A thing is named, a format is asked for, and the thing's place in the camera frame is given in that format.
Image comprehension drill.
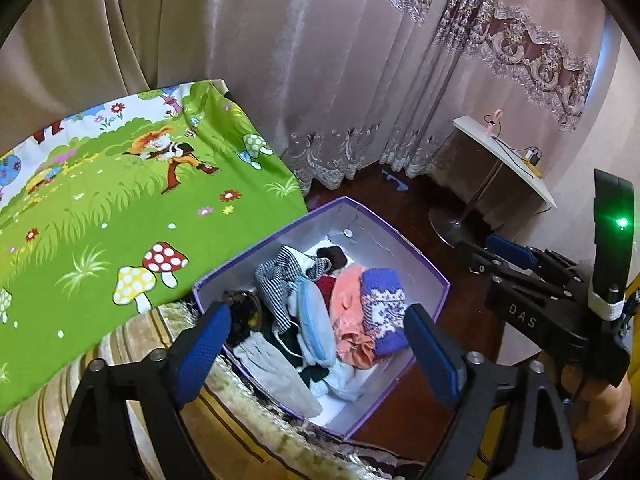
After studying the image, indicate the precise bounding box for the purple white knit sock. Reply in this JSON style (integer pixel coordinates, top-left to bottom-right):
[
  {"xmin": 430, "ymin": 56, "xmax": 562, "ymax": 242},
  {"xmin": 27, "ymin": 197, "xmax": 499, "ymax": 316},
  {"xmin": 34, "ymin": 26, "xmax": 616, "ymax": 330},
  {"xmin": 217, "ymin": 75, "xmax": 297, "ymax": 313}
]
[{"xmin": 360, "ymin": 268, "xmax": 408, "ymax": 359}]

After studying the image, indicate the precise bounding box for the pink rabbit towel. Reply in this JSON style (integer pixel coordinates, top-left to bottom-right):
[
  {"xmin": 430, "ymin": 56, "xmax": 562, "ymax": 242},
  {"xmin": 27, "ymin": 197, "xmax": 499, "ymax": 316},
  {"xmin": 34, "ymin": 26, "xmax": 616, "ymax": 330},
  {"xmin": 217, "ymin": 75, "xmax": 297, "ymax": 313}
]
[{"xmin": 329, "ymin": 263, "xmax": 374, "ymax": 370}]

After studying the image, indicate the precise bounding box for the light blue pouch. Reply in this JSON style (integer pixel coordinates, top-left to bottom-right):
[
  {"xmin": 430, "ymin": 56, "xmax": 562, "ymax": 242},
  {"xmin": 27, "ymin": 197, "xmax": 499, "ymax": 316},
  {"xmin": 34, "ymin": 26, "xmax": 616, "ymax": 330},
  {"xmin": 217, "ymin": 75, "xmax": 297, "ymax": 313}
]
[{"xmin": 288, "ymin": 276, "xmax": 336, "ymax": 368}]

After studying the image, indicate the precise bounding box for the grey white sock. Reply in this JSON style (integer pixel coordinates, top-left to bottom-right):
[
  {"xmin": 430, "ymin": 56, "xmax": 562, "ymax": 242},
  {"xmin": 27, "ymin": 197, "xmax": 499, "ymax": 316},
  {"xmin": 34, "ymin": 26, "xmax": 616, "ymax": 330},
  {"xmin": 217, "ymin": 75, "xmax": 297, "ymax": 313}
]
[{"xmin": 232, "ymin": 333, "xmax": 322, "ymax": 419}]

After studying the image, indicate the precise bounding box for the black white checkered cloth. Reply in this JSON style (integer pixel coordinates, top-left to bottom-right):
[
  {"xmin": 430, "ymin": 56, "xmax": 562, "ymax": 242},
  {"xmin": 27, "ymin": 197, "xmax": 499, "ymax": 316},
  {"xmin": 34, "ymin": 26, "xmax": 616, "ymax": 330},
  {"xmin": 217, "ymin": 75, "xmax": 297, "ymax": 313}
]
[{"xmin": 255, "ymin": 245, "xmax": 331, "ymax": 335}]

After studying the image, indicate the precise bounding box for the brown knit sock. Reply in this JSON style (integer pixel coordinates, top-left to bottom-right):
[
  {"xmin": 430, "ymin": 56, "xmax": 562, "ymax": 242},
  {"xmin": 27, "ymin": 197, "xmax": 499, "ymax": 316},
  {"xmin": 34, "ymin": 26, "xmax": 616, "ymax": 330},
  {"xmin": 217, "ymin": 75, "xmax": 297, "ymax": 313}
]
[{"xmin": 316, "ymin": 246, "xmax": 348, "ymax": 273}]

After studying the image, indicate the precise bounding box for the red fuzzy sock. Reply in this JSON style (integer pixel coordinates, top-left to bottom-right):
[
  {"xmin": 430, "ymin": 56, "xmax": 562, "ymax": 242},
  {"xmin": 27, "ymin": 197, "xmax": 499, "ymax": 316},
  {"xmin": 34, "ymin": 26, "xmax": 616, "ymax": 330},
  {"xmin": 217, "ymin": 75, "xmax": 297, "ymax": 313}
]
[{"xmin": 314, "ymin": 275, "xmax": 336, "ymax": 308}]

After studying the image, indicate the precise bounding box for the light blue towel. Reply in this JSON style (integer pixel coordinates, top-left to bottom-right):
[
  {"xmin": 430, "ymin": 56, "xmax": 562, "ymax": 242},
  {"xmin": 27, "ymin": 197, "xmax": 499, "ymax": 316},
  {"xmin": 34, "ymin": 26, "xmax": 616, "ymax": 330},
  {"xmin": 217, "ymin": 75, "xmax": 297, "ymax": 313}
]
[{"xmin": 309, "ymin": 359, "xmax": 375, "ymax": 402}]

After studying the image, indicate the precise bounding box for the black velvet scrunchie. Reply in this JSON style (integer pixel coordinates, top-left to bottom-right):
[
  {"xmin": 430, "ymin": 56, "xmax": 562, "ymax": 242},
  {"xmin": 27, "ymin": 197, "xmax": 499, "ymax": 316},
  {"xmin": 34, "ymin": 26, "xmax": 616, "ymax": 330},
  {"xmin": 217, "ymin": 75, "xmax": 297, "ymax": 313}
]
[{"xmin": 224, "ymin": 290, "xmax": 262, "ymax": 348}]

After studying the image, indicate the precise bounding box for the dark green knit sock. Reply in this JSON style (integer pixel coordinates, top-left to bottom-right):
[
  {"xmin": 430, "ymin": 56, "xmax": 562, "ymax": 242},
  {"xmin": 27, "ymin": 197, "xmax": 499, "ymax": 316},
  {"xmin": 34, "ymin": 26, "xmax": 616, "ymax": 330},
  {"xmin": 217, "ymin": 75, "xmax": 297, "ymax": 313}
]
[{"xmin": 260, "ymin": 321, "xmax": 329, "ymax": 387}]

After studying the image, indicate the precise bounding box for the person right hand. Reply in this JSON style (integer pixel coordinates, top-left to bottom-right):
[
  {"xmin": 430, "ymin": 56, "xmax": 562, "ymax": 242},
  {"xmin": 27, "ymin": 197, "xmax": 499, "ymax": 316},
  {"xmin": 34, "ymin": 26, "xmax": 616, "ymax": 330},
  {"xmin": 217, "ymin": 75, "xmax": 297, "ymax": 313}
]
[{"xmin": 537, "ymin": 352, "xmax": 632, "ymax": 453}]

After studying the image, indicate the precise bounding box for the white side table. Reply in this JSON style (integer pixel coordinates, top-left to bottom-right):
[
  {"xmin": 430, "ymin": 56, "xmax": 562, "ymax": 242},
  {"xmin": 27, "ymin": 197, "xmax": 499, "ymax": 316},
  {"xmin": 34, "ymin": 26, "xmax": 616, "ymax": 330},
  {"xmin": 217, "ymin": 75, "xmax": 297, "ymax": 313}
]
[{"xmin": 452, "ymin": 116, "xmax": 558, "ymax": 209}]

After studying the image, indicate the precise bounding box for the striped velvet cushion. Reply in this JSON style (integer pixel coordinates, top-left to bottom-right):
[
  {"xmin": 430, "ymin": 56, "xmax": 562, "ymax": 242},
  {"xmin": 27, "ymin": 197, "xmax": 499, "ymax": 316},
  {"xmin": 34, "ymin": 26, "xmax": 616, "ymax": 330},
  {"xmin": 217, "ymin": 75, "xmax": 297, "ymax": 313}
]
[{"xmin": 0, "ymin": 301, "xmax": 381, "ymax": 480}]

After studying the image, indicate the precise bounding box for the purple white storage box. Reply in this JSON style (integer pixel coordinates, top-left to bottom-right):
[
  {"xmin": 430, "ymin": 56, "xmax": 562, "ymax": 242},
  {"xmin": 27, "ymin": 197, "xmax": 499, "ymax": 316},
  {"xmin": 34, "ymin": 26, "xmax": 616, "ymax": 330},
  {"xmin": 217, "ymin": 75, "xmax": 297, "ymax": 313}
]
[{"xmin": 193, "ymin": 197, "xmax": 449, "ymax": 439}]

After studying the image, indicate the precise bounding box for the green cartoon bed sheet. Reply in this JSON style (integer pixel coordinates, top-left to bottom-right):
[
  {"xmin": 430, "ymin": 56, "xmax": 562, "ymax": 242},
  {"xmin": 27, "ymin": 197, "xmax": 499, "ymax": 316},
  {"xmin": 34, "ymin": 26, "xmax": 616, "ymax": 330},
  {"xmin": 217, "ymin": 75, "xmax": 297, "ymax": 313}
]
[{"xmin": 1, "ymin": 80, "xmax": 306, "ymax": 410}]

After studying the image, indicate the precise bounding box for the beige pink curtain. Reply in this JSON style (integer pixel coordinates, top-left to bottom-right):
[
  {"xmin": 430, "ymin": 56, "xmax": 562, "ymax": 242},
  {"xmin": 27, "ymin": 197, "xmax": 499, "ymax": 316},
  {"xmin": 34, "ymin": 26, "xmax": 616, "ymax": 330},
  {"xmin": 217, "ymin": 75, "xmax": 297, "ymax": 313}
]
[{"xmin": 1, "ymin": 0, "xmax": 605, "ymax": 186}]

